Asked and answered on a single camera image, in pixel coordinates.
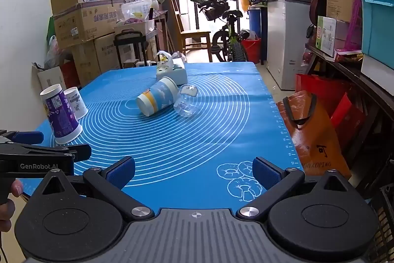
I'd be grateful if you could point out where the teal plastic storage box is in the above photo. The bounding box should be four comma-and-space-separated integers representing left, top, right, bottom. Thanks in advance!
357, 0, 394, 65

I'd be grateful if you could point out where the purple paper cup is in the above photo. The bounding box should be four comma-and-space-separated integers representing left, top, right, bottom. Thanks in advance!
40, 84, 83, 146

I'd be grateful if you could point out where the white tissue box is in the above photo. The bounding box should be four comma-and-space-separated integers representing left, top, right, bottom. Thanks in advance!
156, 61, 188, 85

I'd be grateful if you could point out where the orange shopping bag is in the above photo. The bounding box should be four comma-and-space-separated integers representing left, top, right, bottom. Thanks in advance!
276, 90, 352, 180

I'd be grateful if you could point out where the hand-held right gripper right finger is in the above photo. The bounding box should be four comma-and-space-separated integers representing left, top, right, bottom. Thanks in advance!
236, 156, 353, 219

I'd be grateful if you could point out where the black bicycle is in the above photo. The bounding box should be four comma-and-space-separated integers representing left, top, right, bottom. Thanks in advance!
190, 0, 250, 63

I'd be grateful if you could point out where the red bucket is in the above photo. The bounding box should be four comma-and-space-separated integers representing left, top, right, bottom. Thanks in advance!
241, 38, 262, 64

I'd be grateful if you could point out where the white printed paper cup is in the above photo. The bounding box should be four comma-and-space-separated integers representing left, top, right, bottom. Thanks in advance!
63, 86, 89, 120

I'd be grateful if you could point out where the clear plastic cup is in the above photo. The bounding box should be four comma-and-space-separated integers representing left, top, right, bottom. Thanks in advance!
173, 84, 199, 118

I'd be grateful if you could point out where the blue white patterned cup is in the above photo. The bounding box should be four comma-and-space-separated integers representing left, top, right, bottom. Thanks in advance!
136, 76, 179, 117

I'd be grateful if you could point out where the wooden chair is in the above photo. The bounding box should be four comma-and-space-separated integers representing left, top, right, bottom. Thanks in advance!
169, 0, 213, 63

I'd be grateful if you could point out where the black plastic crate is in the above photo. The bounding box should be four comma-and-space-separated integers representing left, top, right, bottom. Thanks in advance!
366, 183, 394, 263

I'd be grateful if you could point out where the black trolley cart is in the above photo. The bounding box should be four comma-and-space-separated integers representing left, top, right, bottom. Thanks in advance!
113, 29, 161, 70

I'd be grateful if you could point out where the printed brown cardboard box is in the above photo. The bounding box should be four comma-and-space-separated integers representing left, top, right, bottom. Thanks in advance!
72, 32, 124, 87

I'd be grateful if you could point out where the red paper bag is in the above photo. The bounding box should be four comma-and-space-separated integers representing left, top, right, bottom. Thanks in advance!
295, 73, 350, 117

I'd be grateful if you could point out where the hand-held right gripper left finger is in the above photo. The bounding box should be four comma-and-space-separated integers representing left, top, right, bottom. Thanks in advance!
41, 156, 155, 221

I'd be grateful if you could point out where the blue silicone baking mat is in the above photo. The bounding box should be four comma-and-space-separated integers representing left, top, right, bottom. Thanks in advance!
24, 62, 306, 212

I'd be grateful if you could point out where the large open cardboard box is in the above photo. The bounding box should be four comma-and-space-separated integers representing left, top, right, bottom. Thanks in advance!
50, 0, 124, 50

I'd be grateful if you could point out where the small open cardboard box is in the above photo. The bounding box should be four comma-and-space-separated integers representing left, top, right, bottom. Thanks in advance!
32, 62, 67, 92

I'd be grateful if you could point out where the dark wooden shelf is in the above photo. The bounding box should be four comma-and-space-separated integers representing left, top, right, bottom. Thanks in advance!
304, 44, 394, 199

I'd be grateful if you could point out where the person's left hand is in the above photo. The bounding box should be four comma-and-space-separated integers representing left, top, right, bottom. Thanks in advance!
0, 179, 24, 233

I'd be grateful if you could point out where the crumpled clear plastic bag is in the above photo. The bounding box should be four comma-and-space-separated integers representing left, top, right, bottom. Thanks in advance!
156, 50, 173, 67

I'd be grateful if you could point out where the green white carton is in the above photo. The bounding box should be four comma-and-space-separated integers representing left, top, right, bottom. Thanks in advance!
315, 16, 350, 58

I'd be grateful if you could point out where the blue water barrel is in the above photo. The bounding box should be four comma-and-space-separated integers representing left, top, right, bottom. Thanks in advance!
248, 6, 263, 39

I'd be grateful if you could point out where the white chest freezer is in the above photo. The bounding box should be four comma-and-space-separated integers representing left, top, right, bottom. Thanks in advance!
266, 0, 312, 91

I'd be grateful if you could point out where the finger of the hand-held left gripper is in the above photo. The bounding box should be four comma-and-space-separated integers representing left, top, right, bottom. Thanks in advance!
0, 143, 92, 163
0, 130, 44, 146

